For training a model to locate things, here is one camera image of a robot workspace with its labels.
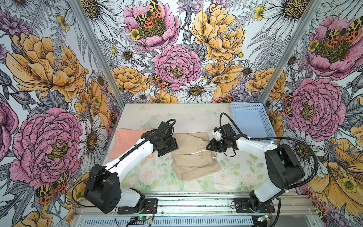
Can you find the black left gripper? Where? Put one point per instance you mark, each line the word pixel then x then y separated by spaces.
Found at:
pixel 173 146

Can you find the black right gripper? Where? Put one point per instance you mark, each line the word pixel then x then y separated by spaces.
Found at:
pixel 213 147

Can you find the beige drawstring garment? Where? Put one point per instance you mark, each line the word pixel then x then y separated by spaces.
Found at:
pixel 192 160

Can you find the pink graphic t-shirt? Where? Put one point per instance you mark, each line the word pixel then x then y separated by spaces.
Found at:
pixel 124 139

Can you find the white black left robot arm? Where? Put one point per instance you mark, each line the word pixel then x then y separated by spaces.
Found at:
pixel 103 187

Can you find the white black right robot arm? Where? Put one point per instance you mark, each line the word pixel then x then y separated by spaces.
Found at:
pixel 282 165

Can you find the light blue plastic basket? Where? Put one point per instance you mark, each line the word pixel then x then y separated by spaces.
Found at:
pixel 252 119

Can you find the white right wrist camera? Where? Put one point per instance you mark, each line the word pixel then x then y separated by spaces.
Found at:
pixel 217 134

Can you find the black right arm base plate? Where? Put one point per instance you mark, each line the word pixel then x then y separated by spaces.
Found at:
pixel 241 205

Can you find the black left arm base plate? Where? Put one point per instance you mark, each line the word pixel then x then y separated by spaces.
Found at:
pixel 145 206

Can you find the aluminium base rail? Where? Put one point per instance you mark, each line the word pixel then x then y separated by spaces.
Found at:
pixel 204 209

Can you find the left aluminium corner post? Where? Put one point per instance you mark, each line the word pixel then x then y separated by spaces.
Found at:
pixel 87 29

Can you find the aluminium corner post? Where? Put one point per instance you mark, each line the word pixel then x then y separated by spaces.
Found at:
pixel 295 37
pixel 87 29

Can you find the right aluminium corner post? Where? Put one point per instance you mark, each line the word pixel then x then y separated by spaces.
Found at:
pixel 295 37

